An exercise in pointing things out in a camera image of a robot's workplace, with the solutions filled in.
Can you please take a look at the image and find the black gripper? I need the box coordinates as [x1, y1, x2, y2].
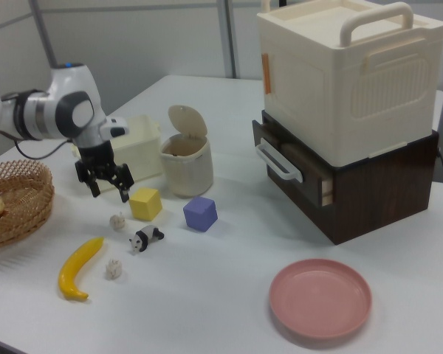
[75, 140, 135, 204]

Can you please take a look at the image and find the cream trash can with lid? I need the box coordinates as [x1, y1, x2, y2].
[159, 105, 215, 197]

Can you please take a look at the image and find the yellow foam cube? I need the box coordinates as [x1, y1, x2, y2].
[128, 187, 162, 221]

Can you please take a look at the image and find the cream open plastic box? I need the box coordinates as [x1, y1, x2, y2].
[70, 114, 163, 192]

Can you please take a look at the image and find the toy panda figure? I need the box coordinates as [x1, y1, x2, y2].
[128, 224, 166, 255]

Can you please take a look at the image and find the yellow toy banana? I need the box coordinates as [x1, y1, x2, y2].
[58, 236, 106, 300]

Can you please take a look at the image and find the woven wicker basket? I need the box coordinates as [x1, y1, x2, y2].
[0, 159, 55, 249]

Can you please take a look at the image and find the purple foam cube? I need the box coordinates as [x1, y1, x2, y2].
[182, 196, 219, 233]

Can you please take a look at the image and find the orange tape strip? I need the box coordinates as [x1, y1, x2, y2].
[261, 53, 273, 95]

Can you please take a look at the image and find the pink plastic plate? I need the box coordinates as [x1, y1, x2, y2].
[268, 258, 374, 339]

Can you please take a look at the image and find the dark brown wooden cabinet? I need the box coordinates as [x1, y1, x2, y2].
[251, 109, 440, 246]

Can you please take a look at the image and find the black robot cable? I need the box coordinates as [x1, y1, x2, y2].
[0, 128, 74, 161]

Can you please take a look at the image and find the brown drawer with white handle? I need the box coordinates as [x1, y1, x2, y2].
[251, 118, 335, 207]

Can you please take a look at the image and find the cream storage box with handle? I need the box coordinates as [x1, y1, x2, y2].
[256, 0, 443, 167]

